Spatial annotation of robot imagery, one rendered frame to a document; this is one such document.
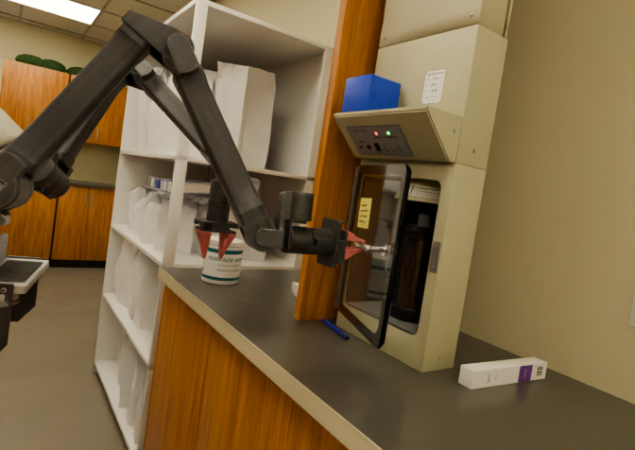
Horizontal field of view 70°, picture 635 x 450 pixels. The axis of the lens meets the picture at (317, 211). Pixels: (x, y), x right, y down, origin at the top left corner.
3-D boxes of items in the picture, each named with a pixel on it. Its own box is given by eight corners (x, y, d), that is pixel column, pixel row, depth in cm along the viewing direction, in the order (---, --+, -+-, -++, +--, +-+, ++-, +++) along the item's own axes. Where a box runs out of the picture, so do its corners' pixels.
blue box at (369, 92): (369, 121, 121) (374, 87, 121) (396, 119, 113) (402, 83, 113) (340, 112, 116) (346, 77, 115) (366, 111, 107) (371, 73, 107)
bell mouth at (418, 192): (427, 202, 128) (430, 183, 128) (480, 211, 113) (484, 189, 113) (381, 196, 118) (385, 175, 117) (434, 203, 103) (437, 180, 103)
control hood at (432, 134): (360, 158, 124) (366, 122, 124) (456, 163, 98) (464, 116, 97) (327, 151, 118) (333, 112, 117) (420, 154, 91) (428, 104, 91)
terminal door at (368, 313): (338, 308, 125) (361, 165, 123) (381, 351, 96) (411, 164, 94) (335, 308, 125) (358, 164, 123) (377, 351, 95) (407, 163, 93)
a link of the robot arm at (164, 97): (136, 87, 133) (124, 62, 124) (152, 77, 135) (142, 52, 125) (227, 187, 123) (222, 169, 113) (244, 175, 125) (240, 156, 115)
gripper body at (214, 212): (239, 231, 118) (243, 203, 118) (201, 229, 112) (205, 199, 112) (229, 227, 123) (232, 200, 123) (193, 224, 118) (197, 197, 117)
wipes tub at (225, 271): (229, 276, 168) (234, 236, 167) (244, 285, 157) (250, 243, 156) (195, 275, 160) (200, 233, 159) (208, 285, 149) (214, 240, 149)
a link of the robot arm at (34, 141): (141, 11, 88) (138, -12, 78) (197, 60, 91) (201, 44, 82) (-28, 190, 79) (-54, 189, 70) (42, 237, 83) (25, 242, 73)
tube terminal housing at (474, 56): (398, 320, 141) (437, 73, 137) (489, 362, 115) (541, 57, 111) (334, 324, 127) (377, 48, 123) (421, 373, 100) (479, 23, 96)
